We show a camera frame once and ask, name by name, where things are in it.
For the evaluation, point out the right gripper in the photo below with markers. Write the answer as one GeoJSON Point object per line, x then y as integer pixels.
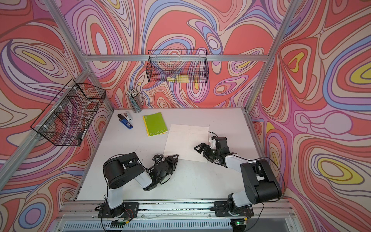
{"type": "Point", "coordinates": [202, 145]}

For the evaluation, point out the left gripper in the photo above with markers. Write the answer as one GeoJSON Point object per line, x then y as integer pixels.
{"type": "Point", "coordinates": [172, 163]}

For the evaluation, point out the orange cover notebook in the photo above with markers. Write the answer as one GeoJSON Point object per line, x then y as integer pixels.
{"type": "Point", "coordinates": [183, 138]}

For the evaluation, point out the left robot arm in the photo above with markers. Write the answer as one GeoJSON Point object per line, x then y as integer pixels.
{"type": "Point", "coordinates": [121, 169]}

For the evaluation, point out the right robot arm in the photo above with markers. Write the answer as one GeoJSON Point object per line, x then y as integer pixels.
{"type": "Point", "coordinates": [259, 181]}

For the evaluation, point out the mesh pencil cup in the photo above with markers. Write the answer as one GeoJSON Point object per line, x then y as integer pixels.
{"type": "Point", "coordinates": [133, 97]}

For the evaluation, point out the small white eraser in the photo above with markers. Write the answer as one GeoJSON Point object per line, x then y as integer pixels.
{"type": "Point", "coordinates": [127, 116]}

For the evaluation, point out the blue stapler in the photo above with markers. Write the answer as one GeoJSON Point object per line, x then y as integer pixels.
{"type": "Point", "coordinates": [124, 121]}

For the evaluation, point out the yellow sticky notes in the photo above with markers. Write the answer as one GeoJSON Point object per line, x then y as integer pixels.
{"type": "Point", "coordinates": [180, 78]}

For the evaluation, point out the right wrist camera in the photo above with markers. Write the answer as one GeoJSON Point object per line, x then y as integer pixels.
{"type": "Point", "coordinates": [212, 142]}

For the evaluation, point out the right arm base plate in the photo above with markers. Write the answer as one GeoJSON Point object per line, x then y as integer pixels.
{"type": "Point", "coordinates": [228, 209]}

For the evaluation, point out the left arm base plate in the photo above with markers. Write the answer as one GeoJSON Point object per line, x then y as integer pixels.
{"type": "Point", "coordinates": [126, 210]}

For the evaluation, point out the back wire basket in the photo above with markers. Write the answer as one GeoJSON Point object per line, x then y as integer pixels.
{"type": "Point", "coordinates": [163, 63]}

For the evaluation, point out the wire basket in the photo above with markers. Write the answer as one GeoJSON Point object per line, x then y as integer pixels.
{"type": "Point", "coordinates": [66, 119]}
{"type": "Point", "coordinates": [163, 63]}

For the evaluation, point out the left wire basket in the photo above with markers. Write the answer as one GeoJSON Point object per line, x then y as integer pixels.
{"type": "Point", "coordinates": [66, 119]}

